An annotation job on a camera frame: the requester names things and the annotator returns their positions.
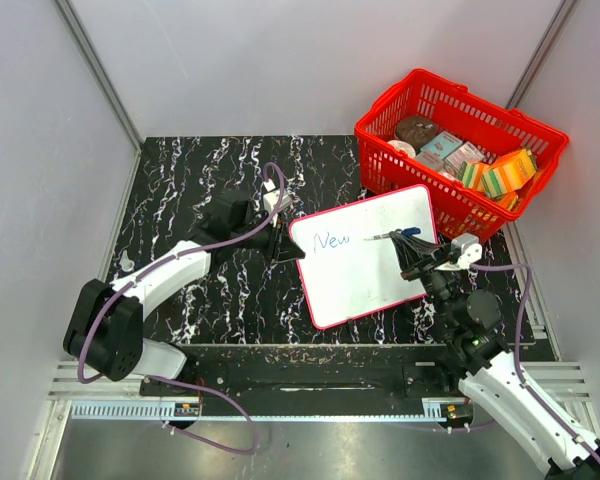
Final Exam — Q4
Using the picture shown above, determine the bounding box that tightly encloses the red plastic shopping basket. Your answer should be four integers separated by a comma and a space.
354, 69, 570, 241

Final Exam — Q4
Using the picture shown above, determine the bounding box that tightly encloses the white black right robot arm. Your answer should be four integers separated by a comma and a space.
388, 230, 600, 479

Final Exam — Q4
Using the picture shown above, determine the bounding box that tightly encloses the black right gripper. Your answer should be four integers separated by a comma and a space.
391, 230, 459, 328

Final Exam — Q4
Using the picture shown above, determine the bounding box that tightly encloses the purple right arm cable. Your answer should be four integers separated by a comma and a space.
472, 262, 600, 480

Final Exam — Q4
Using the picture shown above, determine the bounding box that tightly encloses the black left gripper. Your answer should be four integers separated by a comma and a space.
232, 211, 305, 264

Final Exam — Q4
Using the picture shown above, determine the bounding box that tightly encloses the pink framed whiteboard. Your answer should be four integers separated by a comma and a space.
289, 184, 436, 330

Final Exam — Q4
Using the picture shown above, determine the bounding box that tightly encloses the pink white small box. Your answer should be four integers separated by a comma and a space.
444, 142, 484, 175

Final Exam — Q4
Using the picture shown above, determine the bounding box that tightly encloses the teal small box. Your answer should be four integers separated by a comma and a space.
420, 131, 463, 159

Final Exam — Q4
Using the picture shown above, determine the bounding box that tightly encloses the white tape roll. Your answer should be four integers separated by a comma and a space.
388, 139, 417, 158

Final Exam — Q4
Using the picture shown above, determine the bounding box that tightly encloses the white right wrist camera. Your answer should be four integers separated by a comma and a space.
448, 233, 483, 271

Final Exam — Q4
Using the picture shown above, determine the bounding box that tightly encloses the brown round item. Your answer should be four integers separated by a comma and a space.
394, 115, 438, 150

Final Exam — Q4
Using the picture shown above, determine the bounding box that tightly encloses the orange sponge pack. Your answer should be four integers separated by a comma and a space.
481, 148, 537, 198

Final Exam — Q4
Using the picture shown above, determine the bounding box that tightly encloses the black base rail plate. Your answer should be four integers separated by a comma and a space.
139, 344, 496, 401

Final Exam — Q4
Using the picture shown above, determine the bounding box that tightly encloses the yellow green sponge pack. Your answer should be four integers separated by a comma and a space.
457, 162, 489, 193

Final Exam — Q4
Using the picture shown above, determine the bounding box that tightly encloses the orange spray bottle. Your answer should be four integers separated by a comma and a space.
119, 250, 135, 273

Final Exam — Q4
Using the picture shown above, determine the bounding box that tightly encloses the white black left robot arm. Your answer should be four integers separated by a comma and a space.
63, 189, 305, 396

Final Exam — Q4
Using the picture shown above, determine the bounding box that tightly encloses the white blue whiteboard marker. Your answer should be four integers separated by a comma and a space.
365, 227, 421, 241

